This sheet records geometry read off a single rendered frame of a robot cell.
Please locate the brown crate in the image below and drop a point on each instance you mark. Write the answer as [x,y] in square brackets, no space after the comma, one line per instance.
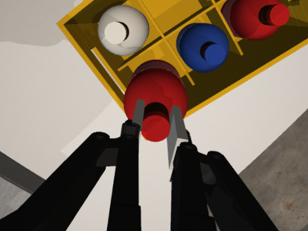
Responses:
[166,19]

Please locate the blue bottle with grey label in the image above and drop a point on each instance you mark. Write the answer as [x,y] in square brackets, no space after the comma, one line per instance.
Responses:
[203,47]

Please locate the cream white bottle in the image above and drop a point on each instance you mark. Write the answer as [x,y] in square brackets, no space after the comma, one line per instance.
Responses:
[123,30]

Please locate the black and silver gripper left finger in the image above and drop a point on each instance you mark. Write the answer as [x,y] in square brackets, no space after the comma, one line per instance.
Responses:
[54,205]

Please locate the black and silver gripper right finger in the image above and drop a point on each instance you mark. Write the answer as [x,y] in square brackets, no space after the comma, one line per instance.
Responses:
[233,206]

